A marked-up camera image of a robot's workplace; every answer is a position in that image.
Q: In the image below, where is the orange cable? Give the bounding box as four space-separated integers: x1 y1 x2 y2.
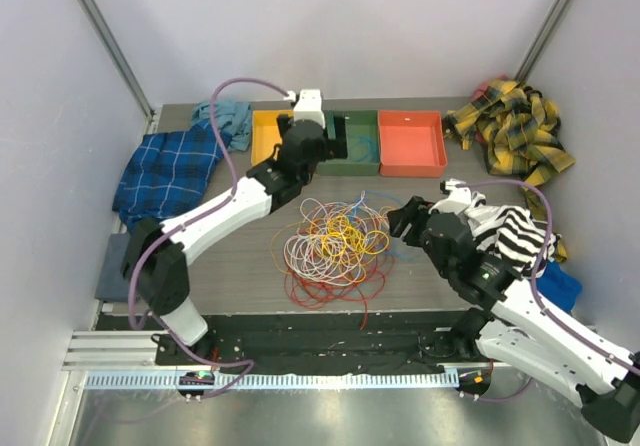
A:
269 205 386 275

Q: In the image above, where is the yellow plaid shirt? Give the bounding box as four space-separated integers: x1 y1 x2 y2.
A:
443 79 577 262

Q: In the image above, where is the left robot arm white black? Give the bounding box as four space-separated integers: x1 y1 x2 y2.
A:
121 115 347 365

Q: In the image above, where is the pink cloth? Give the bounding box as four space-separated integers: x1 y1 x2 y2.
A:
471 74 511 101

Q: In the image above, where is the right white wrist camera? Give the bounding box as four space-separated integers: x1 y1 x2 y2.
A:
429 178 486 215

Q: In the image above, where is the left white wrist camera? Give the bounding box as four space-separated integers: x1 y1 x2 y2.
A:
284 89 326 128

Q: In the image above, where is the white cable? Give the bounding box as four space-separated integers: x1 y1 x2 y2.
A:
283 197 391 285

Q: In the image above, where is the black white striped cloth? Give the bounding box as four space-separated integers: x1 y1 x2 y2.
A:
462 192 560 278

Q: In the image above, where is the light blue cloth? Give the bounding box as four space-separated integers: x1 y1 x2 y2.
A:
190 101 252 152

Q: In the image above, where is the yellow cable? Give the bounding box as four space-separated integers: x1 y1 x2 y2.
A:
312 213 396 267

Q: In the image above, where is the blue plaid cloth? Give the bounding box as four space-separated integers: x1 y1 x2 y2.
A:
112 123 232 230

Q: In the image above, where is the grey folded cloth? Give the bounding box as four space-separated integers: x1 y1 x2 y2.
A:
95 233 130 303

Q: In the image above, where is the red cable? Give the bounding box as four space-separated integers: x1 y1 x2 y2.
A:
283 245 401 331

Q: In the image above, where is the yellow plastic bin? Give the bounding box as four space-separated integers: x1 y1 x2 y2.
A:
251 110 293 166

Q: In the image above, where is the green plastic bin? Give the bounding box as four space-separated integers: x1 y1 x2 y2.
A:
316 110 380 176

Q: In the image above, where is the blue cable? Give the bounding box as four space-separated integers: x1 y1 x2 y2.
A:
347 134 380 165
346 134 380 166
349 190 416 262

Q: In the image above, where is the slotted cable duct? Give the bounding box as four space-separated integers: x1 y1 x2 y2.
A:
85 369 459 391

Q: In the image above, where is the red plastic bin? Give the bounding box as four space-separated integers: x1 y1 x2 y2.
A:
378 110 448 178

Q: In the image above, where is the aluminium frame post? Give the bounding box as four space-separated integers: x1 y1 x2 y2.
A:
77 0 155 122
515 0 574 82

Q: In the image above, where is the bright blue cloth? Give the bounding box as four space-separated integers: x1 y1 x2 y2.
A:
536 261 583 313

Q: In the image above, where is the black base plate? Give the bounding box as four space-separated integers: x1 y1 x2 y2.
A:
151 310 487 376

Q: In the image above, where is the left aluminium frame post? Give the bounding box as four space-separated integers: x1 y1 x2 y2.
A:
77 0 155 122

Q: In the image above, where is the right aluminium frame post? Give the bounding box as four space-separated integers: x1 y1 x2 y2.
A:
515 0 574 82

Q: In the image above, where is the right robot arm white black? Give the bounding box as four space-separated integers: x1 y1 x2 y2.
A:
387 196 639 443

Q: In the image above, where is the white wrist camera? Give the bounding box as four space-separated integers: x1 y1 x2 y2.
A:
429 178 486 215
284 89 326 128

